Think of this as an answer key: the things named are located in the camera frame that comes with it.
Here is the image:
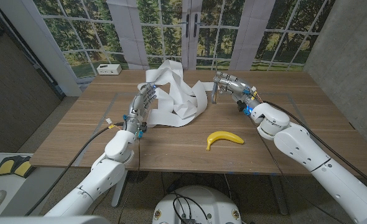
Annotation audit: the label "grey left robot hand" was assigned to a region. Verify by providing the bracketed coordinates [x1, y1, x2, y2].
[123, 82, 158, 139]

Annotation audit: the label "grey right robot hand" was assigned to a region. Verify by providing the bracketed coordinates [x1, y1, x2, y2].
[213, 71, 262, 116]

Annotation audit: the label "grey yellow handled scissors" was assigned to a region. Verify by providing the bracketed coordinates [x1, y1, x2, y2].
[211, 54, 219, 105]

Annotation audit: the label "white receipt paper strip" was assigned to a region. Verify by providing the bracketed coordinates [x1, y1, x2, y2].
[141, 59, 217, 128]

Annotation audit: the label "yellow toy banana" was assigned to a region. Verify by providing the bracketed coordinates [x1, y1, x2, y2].
[205, 131, 245, 151]

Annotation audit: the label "white power strip box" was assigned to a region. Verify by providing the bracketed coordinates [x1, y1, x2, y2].
[96, 63, 123, 76]

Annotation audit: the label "printed window forest backdrop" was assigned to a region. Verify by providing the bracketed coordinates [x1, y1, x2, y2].
[0, 0, 337, 97]

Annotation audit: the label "white table leg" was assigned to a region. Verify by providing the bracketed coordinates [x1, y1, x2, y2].
[111, 169, 129, 208]

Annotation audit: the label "grey table leg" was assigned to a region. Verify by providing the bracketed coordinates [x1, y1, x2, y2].
[269, 174, 289, 216]

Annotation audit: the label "white robot torso base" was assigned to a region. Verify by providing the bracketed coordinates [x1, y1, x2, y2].
[152, 185, 242, 224]

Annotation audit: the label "yellow black foot pedal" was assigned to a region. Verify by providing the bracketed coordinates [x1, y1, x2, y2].
[14, 157, 37, 179]
[0, 156, 16, 177]

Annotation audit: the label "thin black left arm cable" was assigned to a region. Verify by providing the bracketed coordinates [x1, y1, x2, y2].
[118, 138, 141, 223]

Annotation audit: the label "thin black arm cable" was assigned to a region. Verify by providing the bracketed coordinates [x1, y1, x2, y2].
[118, 138, 141, 223]
[248, 116, 348, 224]

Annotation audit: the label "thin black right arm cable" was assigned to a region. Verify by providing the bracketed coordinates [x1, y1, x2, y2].
[248, 116, 348, 224]

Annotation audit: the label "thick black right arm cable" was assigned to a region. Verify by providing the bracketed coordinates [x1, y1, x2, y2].
[262, 101, 367, 192]

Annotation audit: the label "black torso cables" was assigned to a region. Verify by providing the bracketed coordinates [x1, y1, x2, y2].
[170, 192, 210, 222]

